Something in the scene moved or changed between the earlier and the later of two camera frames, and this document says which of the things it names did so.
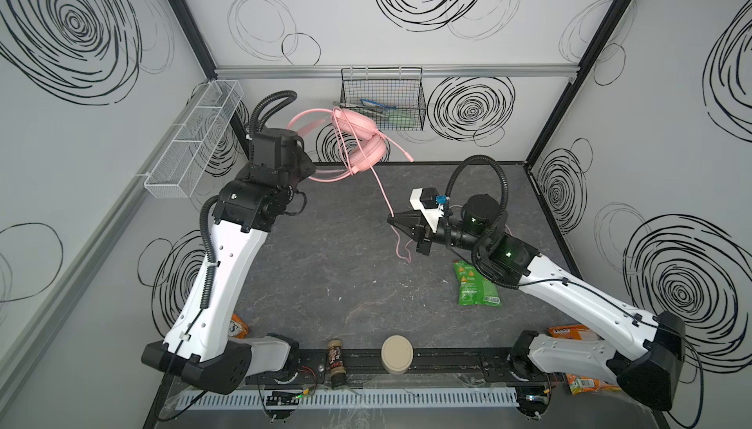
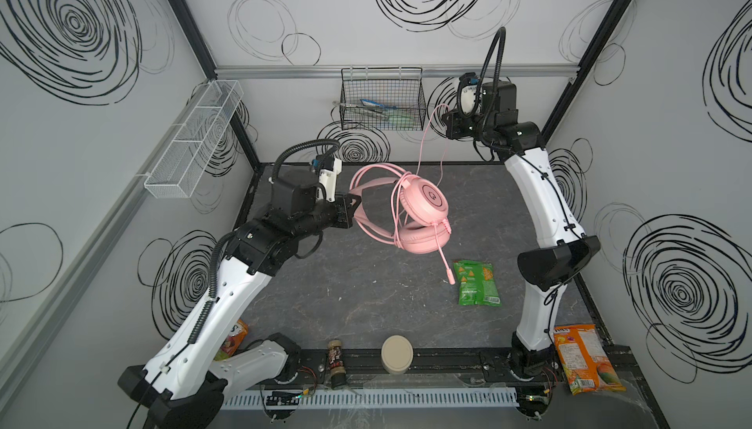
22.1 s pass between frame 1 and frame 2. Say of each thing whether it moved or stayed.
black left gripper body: moved
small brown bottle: stayed
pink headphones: moved
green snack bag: stayed
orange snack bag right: stayed
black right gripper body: moved
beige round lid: stayed
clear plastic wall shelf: stayed
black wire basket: stayed
